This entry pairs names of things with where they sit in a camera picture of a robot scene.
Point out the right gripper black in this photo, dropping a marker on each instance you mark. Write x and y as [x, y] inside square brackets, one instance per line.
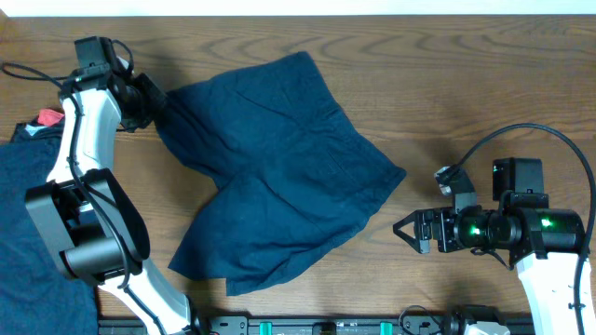
[441, 219]

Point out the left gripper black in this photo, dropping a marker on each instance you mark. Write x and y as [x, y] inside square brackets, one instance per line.
[157, 95]

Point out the navy blue shorts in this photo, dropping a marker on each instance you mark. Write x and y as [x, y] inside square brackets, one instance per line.
[294, 178]

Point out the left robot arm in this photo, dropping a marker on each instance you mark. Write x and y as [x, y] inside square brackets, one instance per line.
[89, 225]

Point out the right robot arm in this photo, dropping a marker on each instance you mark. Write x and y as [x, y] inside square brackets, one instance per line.
[543, 243]

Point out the navy blue clothes pile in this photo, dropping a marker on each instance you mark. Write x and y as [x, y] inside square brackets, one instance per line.
[35, 297]

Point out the red garment in pile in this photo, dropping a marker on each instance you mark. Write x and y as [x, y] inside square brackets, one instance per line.
[49, 117]

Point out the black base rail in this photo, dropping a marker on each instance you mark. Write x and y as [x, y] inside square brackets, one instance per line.
[241, 325]

